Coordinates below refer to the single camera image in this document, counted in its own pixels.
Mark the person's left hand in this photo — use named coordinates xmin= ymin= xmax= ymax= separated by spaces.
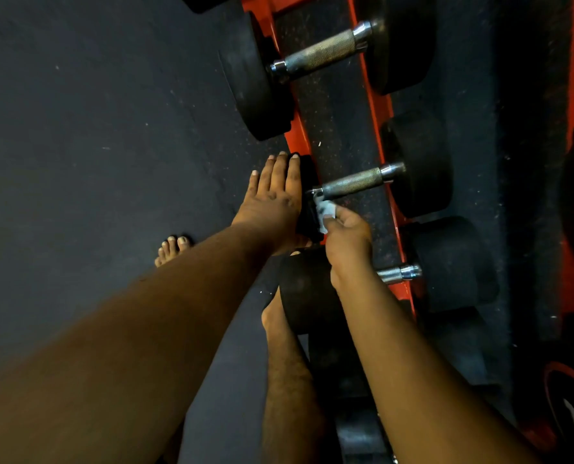
xmin=231 ymin=151 xmax=313 ymax=257

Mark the person's right forearm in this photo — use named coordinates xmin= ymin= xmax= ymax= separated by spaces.
xmin=333 ymin=270 xmax=541 ymax=464

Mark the white wiping cloth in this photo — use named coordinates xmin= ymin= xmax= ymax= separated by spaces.
xmin=313 ymin=197 xmax=337 ymax=235

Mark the black weight plate white print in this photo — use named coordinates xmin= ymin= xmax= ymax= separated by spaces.
xmin=542 ymin=361 xmax=574 ymax=464

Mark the small black rubber dumbbell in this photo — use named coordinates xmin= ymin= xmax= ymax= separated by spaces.
xmin=279 ymin=216 xmax=500 ymax=335

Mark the person's left forearm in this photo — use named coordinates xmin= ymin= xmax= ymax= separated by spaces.
xmin=0 ymin=222 xmax=279 ymax=464

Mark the red metal dumbbell rack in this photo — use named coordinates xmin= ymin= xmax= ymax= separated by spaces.
xmin=241 ymin=0 xmax=419 ymax=320

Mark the large black rubber dumbbell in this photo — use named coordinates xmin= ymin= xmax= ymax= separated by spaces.
xmin=218 ymin=0 xmax=438 ymax=142

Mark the medium black rubber dumbbell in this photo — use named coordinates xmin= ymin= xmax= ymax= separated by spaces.
xmin=294 ymin=108 xmax=454 ymax=244

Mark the person's right leg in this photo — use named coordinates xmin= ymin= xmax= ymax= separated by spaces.
xmin=260 ymin=287 xmax=333 ymax=464

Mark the person's left foot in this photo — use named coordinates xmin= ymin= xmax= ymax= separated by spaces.
xmin=153 ymin=235 xmax=194 ymax=269

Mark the person's right hand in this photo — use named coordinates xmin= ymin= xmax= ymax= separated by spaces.
xmin=322 ymin=206 xmax=378 ymax=291

